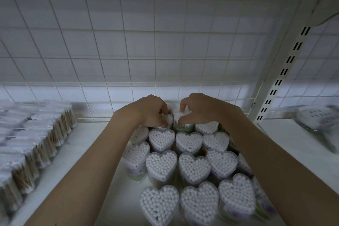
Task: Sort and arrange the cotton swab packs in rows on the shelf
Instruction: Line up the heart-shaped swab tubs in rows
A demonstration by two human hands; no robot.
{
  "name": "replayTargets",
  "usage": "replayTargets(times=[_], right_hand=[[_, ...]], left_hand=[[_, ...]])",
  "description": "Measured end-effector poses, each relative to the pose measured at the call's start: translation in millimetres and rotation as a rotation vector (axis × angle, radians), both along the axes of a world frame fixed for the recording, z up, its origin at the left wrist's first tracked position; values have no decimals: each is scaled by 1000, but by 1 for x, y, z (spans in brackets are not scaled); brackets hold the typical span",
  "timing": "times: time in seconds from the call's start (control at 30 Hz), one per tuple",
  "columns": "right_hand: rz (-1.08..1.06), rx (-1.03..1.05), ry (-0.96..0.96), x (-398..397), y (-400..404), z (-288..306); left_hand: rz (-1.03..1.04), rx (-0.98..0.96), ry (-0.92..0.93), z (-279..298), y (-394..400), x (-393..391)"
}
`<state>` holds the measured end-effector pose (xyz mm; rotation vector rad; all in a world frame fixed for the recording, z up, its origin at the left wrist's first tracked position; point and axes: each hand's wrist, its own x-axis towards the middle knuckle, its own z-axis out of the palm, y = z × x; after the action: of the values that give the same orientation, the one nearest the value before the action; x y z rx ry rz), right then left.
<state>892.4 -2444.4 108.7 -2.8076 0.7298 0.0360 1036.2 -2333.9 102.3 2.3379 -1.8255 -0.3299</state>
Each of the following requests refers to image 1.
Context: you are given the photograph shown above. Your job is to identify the green-based heart cotton swab box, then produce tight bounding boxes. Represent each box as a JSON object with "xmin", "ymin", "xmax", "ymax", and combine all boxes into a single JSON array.
[{"xmin": 173, "ymin": 106, "xmax": 195, "ymax": 133}]

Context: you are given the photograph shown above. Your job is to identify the white slotted shelf upright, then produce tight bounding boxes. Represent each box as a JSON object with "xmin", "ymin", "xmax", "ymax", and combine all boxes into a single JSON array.
[{"xmin": 249, "ymin": 0, "xmax": 339, "ymax": 124}]

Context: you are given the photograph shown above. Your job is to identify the small clear cotton swab box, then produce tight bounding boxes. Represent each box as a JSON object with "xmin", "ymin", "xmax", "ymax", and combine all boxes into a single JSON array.
[{"xmin": 160, "ymin": 114, "xmax": 174, "ymax": 130}]

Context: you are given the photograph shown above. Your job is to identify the white wire grid panel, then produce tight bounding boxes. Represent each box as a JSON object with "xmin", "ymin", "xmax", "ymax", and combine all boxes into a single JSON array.
[{"xmin": 0, "ymin": 0, "xmax": 327, "ymax": 123}]

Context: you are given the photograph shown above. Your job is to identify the person's left forearm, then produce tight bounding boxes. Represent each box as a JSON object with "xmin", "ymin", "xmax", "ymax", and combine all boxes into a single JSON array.
[{"xmin": 23, "ymin": 111, "xmax": 139, "ymax": 226}]

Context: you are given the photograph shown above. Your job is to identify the rows of bagged wooden swabs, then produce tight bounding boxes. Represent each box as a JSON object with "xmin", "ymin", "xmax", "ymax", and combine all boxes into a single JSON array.
[{"xmin": 0, "ymin": 99, "xmax": 78, "ymax": 226}]

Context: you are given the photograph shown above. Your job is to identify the person's left hand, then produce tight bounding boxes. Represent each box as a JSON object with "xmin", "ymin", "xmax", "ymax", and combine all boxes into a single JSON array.
[{"xmin": 117, "ymin": 94, "xmax": 170, "ymax": 128}]

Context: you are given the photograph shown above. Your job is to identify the group of heart-shaped swab boxes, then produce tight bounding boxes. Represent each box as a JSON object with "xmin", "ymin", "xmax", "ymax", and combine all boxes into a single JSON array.
[{"xmin": 123, "ymin": 121, "xmax": 278, "ymax": 226}]

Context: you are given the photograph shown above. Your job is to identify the person's right forearm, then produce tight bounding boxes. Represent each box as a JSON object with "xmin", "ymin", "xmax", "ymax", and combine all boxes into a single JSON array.
[{"xmin": 221, "ymin": 111, "xmax": 339, "ymax": 226}]

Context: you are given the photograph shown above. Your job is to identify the person's right hand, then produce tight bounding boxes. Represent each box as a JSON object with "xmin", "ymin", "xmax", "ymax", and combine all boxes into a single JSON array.
[{"xmin": 178, "ymin": 93, "xmax": 235, "ymax": 126}]

